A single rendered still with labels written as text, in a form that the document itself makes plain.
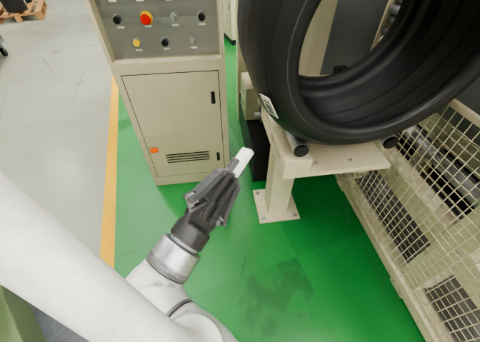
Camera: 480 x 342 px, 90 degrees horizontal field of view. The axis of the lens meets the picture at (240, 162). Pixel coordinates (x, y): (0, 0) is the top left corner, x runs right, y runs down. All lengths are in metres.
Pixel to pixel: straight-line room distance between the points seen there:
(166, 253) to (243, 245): 1.07
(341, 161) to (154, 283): 0.66
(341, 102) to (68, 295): 0.88
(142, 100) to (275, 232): 1.09
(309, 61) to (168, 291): 0.86
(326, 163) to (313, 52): 0.41
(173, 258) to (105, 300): 0.21
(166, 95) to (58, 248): 1.17
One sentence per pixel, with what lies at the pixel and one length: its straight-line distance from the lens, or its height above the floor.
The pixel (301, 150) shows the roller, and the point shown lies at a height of 0.91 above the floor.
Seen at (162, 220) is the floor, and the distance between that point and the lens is 1.69.
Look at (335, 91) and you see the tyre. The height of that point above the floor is 0.94.
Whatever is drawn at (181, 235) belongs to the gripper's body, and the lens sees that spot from 0.48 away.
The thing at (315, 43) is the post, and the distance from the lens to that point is 0.98.
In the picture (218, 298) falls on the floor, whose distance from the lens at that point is 1.43.
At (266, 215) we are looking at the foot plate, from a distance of 1.62.
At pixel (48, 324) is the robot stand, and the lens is 0.88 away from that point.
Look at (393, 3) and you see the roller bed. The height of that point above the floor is 1.16.
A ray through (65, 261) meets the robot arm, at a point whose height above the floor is 1.16.
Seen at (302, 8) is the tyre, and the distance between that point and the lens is 0.50.
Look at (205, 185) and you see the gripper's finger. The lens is 0.48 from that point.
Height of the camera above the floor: 1.37
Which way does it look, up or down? 45 degrees down
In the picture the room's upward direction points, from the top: straight up
